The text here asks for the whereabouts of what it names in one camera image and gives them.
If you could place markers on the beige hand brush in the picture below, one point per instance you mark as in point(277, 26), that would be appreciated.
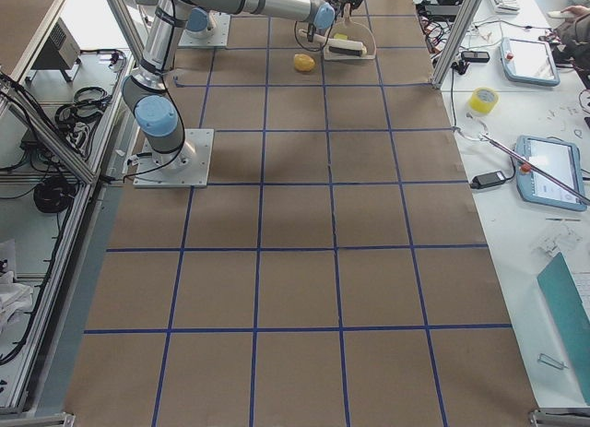
point(338, 46)

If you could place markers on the beige plastic dustpan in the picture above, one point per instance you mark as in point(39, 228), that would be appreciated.
point(355, 32)

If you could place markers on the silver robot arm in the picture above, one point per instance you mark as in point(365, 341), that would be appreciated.
point(145, 92)
point(203, 19)

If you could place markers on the yellow potato toy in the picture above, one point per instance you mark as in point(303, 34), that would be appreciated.
point(303, 63)

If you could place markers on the yellow tape roll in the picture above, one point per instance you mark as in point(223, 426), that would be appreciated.
point(483, 100)

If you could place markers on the far blue teach pendant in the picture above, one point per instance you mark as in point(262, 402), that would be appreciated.
point(529, 62)

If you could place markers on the blue teach pendant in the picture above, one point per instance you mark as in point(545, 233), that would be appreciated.
point(529, 62)
point(561, 159)

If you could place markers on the black power adapter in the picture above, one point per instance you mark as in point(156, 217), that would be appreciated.
point(488, 180)

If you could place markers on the grey metal box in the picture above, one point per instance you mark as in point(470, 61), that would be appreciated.
point(60, 52)

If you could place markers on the near blue teach pendant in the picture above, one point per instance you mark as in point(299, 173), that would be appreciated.
point(561, 159)

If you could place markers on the teal notebook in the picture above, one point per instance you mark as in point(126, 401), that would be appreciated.
point(567, 297)

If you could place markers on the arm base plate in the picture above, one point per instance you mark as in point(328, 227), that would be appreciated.
point(214, 35)
point(190, 168)

